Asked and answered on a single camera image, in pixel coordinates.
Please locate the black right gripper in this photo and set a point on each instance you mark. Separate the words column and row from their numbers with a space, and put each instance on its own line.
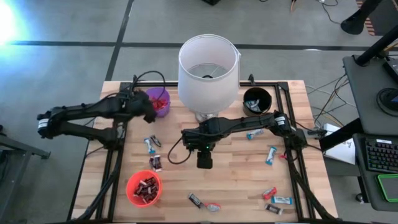
column 204, row 158

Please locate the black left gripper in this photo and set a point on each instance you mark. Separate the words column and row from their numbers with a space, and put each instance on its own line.
column 146, row 113

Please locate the brown Hershey's candy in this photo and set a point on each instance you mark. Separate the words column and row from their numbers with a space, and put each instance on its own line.
column 158, row 163
column 150, row 181
column 155, row 140
column 146, row 190
column 152, row 196
column 196, row 200
column 152, row 162
column 140, row 188
column 273, row 209

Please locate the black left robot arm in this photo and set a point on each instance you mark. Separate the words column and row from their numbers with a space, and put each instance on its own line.
column 77, row 112

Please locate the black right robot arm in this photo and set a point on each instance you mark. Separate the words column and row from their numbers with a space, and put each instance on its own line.
column 248, row 124

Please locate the purple plastic bucket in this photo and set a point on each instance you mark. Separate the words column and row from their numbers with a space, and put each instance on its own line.
column 164, row 93

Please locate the white shade silver table lamp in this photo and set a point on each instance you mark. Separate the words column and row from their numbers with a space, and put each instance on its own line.
column 208, row 93

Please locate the orange plastic bucket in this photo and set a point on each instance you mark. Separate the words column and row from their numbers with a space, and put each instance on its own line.
column 132, row 196

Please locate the black plastic bucket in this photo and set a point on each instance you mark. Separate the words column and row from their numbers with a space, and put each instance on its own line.
column 265, row 99

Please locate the grey metal stand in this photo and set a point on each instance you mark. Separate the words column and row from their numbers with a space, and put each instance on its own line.
column 28, row 150

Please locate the black floor object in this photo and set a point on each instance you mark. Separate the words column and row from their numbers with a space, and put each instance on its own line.
column 211, row 1

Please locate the white paper sheet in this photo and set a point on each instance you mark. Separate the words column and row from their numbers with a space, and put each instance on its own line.
column 343, row 153

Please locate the black desk support bar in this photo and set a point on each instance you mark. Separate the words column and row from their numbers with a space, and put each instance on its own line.
column 342, row 135

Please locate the backlit black keyboard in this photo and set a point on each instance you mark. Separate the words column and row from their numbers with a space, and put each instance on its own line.
column 382, row 155

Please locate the grey workstation desk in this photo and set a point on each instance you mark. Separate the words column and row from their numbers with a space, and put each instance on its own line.
column 367, row 81

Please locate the green edged black pad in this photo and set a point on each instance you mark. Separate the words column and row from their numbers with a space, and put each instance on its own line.
column 390, row 186

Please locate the black round device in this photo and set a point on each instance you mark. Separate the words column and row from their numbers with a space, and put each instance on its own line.
column 387, row 99

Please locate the black stand leg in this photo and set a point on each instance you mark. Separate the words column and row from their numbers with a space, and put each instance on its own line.
column 353, row 23

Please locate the black stand tube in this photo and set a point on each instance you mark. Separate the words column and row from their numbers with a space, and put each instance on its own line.
column 376, row 46

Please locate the black desk device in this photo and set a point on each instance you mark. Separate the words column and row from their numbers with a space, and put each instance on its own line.
column 392, row 70

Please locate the red striped mat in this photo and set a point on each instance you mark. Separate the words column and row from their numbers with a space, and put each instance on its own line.
column 370, row 28

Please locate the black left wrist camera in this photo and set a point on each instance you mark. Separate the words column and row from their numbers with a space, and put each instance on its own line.
column 146, row 99

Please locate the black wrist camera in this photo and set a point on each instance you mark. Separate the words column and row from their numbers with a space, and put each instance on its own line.
column 190, row 138
column 146, row 99

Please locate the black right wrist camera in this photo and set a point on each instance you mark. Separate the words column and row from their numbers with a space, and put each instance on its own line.
column 190, row 138

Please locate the black frame clamp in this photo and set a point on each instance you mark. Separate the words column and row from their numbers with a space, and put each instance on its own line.
column 251, row 80
column 135, row 80

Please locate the black aluminium table frame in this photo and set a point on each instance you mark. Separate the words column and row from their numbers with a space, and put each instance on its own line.
column 168, row 83

